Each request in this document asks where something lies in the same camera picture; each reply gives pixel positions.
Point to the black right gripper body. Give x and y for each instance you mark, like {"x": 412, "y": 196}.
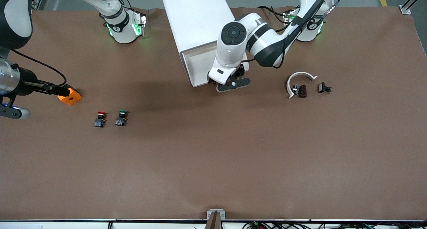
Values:
{"x": 27, "y": 83}

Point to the white plastic drawer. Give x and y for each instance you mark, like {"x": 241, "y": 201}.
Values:
{"x": 200, "y": 64}

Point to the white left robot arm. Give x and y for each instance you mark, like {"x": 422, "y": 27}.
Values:
{"x": 233, "y": 45}

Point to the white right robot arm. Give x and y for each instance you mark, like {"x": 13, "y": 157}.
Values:
{"x": 121, "y": 32}

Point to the white drawer cabinet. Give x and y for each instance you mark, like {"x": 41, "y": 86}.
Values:
{"x": 193, "y": 15}

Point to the black square push button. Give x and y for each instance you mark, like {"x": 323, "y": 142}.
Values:
{"x": 322, "y": 87}

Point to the orange black switch box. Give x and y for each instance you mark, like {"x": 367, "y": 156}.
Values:
{"x": 73, "y": 98}

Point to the red push button switch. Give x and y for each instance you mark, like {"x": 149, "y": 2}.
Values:
{"x": 99, "y": 122}

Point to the green push button switch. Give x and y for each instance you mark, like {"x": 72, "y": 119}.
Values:
{"x": 120, "y": 121}

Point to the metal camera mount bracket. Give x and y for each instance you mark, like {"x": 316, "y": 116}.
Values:
{"x": 223, "y": 215}

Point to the aluminium frame post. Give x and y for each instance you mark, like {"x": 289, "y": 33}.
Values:
{"x": 404, "y": 10}

